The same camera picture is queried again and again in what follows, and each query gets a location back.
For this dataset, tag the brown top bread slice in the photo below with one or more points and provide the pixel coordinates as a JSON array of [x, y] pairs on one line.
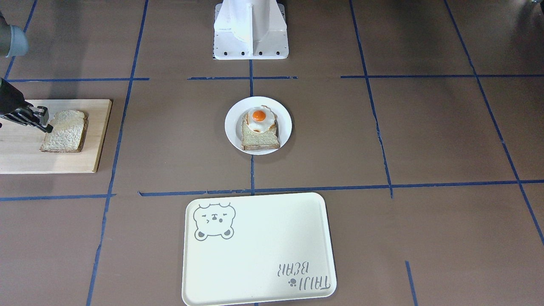
[[68, 134]]

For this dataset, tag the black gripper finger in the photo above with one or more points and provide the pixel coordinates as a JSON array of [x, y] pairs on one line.
[[40, 118]]

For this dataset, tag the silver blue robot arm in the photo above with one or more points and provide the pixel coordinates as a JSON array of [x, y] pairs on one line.
[[13, 42]]

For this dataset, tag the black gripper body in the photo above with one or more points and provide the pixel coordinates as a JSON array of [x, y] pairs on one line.
[[9, 98]]

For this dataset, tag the white camera post with base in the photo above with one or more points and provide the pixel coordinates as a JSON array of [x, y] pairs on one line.
[[250, 30]]

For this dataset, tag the light wooden cutting board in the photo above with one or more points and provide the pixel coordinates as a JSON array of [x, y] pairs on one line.
[[20, 145]]

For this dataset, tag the cream bear serving tray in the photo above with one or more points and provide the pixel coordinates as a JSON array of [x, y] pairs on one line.
[[255, 249]]

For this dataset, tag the white round plate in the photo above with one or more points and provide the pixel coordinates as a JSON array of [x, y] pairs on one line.
[[234, 119]]

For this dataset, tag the bread slice with fried egg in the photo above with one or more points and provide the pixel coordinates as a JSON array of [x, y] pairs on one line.
[[259, 129]]

